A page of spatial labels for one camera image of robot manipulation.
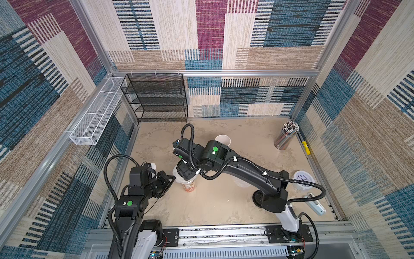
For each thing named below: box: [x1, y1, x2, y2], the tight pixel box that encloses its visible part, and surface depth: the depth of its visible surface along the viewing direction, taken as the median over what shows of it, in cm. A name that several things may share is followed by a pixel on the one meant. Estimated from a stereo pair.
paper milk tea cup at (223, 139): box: [214, 134, 232, 147], surface depth 91 cm
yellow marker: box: [301, 140, 311, 155], surface depth 108 cm
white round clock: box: [292, 170, 315, 192], surface depth 91 cm
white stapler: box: [302, 192, 327, 216], surface depth 81 cm
